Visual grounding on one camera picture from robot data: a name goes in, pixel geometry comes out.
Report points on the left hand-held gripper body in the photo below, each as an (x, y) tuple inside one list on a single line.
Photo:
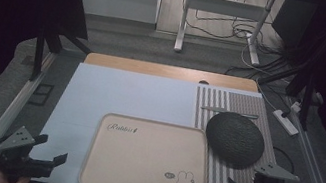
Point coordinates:
[(16, 147)]

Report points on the beige tray with rabbit print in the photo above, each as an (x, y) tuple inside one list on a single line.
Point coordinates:
[(145, 162)]

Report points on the person's left hand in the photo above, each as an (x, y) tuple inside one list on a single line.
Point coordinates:
[(20, 182)]

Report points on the white power strip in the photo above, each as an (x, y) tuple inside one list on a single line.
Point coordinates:
[(285, 122)]

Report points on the black metal stand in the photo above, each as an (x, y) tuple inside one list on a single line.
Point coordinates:
[(44, 47), (306, 89)]

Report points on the light blue table mat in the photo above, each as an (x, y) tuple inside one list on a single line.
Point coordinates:
[(123, 94)]

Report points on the black square floor frame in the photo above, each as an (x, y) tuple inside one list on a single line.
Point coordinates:
[(41, 94)]

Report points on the white metal stand frame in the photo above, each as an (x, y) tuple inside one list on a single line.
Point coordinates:
[(223, 6)]

